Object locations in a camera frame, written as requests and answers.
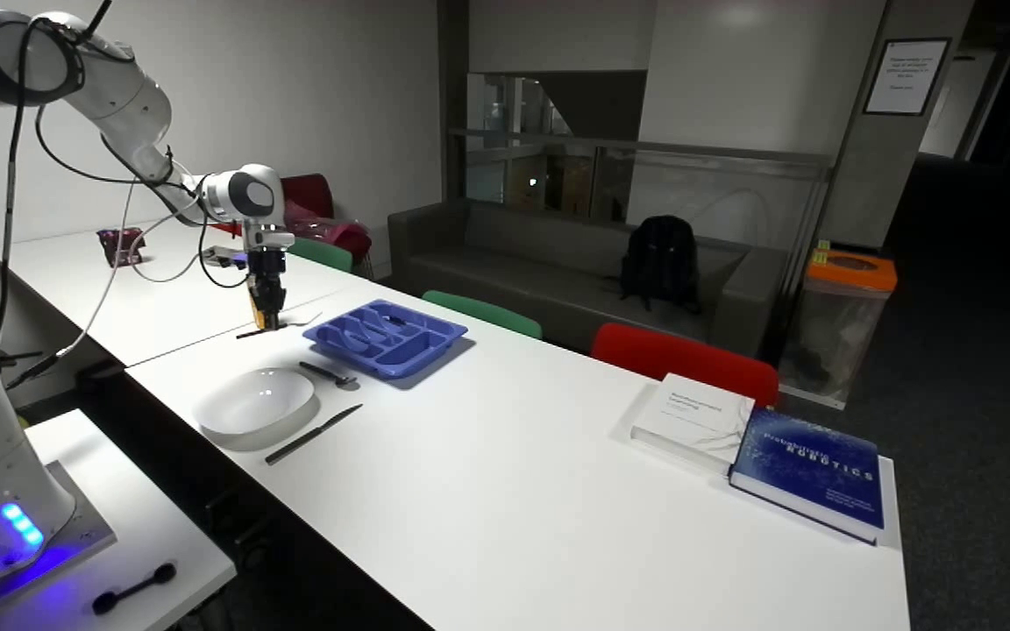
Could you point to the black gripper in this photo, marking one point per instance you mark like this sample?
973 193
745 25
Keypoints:
266 270

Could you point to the white plate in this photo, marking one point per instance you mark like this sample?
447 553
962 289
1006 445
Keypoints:
258 409

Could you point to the grey robot mounting plate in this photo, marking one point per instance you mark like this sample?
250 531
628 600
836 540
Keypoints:
53 548

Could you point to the green chair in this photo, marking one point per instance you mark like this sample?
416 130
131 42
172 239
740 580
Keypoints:
325 254
483 310

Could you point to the blue plastic cutlery tray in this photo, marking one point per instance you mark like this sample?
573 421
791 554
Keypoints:
393 345

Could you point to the black table knife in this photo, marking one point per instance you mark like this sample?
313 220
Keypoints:
313 437

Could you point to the white side table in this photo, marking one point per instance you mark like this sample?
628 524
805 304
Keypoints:
167 527

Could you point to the black dumbbell shaped tool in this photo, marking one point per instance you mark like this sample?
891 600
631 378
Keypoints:
136 587

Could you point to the black backpack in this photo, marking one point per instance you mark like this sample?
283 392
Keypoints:
662 264

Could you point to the red chair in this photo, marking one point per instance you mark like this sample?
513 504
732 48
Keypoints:
681 356

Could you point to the white book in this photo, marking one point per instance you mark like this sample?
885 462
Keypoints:
684 419

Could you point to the glass balustrade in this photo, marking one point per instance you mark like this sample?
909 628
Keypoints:
736 179

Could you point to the blue book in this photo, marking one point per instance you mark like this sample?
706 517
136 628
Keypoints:
815 467

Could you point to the orange lidded waste bin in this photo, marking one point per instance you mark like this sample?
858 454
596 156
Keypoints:
840 317

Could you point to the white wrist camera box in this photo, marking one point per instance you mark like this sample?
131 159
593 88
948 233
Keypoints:
274 239

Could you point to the framed wall notice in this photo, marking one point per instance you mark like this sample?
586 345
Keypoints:
905 75

